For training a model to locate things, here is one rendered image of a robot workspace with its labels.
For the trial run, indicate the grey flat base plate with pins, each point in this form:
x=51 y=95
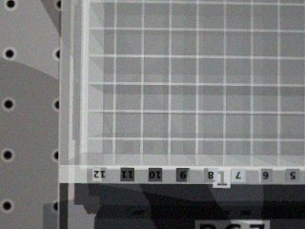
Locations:
x=29 y=113

